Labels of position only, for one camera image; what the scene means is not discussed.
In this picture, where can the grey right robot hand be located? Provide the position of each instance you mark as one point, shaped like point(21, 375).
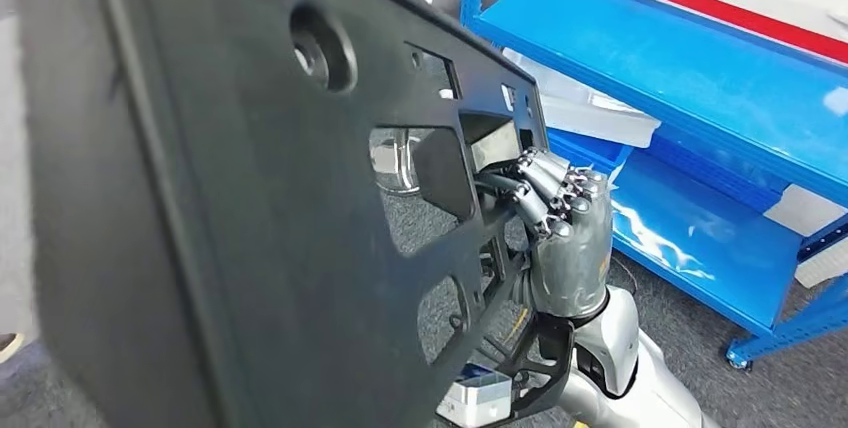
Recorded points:
point(570, 266)

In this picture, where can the blue metal shelf rack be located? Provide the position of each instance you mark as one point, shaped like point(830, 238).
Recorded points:
point(662, 67)

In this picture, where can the black camera bracket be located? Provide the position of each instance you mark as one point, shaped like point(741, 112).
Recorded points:
point(553, 372)

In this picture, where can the person's foot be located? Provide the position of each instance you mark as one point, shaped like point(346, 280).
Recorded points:
point(10, 347)

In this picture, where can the red barrier belt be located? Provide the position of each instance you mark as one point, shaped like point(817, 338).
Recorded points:
point(729, 11)

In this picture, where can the black plastic panel part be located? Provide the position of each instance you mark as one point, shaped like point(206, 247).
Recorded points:
point(199, 213)

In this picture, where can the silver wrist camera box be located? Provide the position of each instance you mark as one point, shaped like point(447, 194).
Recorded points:
point(474, 402)

